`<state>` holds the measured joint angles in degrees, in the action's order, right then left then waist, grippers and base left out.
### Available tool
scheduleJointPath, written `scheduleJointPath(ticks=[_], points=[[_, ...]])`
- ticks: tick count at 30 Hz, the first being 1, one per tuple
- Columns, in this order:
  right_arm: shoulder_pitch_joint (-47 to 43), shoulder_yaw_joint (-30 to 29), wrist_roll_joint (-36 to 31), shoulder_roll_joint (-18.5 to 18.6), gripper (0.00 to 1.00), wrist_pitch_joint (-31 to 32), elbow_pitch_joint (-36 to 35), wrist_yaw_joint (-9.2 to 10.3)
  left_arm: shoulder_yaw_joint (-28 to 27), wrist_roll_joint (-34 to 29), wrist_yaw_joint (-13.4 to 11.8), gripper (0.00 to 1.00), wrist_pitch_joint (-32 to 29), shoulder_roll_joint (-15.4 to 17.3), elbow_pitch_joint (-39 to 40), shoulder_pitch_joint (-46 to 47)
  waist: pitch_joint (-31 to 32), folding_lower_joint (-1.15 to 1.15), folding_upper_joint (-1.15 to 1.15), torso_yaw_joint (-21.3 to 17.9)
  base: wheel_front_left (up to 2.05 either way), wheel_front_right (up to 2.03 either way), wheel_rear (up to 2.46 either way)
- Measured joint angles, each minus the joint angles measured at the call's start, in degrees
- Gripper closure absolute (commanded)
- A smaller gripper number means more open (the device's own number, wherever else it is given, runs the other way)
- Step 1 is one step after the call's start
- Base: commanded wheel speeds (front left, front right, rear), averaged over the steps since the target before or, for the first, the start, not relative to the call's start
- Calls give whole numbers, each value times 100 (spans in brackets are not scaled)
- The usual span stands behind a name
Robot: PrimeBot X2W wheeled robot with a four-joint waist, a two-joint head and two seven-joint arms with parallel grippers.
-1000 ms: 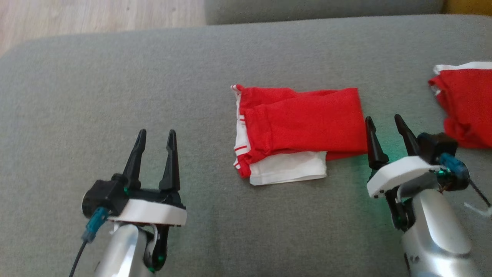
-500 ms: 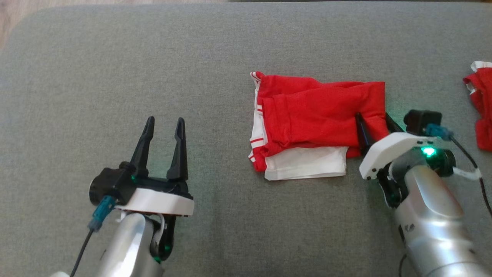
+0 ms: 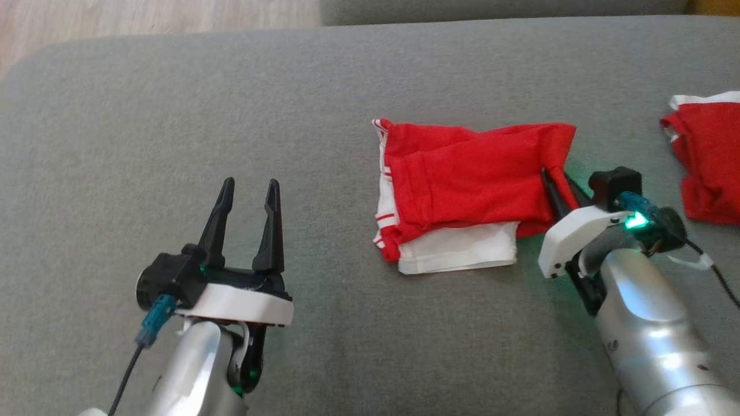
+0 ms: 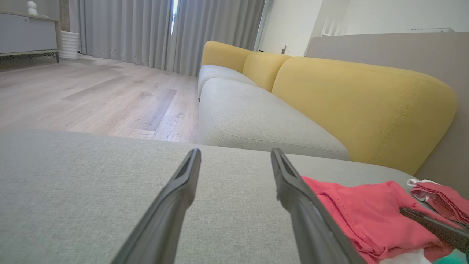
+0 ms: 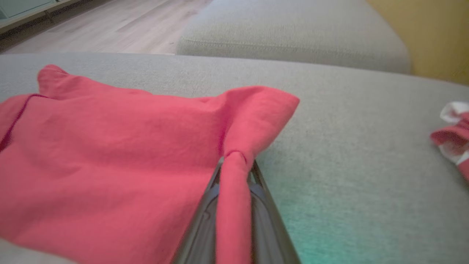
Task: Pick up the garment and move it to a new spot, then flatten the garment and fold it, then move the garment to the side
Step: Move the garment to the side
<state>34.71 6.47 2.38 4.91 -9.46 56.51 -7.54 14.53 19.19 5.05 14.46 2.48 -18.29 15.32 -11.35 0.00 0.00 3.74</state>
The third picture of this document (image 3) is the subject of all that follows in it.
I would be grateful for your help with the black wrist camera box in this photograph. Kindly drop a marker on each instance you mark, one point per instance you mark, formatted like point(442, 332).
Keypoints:
point(179, 274)
point(613, 185)

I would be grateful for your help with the yellow cushion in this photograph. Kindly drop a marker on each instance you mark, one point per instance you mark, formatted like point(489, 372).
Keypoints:
point(717, 6)

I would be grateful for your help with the grey sofa seat cushion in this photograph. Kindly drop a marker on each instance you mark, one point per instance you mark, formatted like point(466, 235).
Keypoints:
point(404, 346)

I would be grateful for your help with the red white basketball jersey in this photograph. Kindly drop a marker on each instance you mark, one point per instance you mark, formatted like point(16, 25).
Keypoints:
point(462, 179)

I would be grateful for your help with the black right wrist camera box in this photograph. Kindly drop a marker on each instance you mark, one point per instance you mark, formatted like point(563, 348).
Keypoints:
point(613, 185)

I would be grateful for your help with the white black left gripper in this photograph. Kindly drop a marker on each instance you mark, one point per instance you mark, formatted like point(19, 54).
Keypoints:
point(243, 303)

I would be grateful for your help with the red shorts with white stripe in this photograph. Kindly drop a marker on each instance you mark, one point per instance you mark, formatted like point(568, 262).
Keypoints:
point(714, 162)

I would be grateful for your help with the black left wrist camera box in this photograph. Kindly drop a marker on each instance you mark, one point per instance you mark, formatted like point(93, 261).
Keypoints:
point(179, 274)

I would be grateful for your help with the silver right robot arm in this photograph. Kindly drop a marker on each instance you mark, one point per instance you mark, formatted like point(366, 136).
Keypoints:
point(647, 335)

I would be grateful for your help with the grey sofa back cushion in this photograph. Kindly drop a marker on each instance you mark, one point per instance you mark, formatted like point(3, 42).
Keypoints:
point(491, 10)

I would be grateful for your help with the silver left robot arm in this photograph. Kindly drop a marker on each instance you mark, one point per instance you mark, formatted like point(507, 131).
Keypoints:
point(196, 370)

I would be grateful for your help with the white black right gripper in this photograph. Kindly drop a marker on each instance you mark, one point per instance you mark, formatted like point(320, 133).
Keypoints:
point(569, 240)

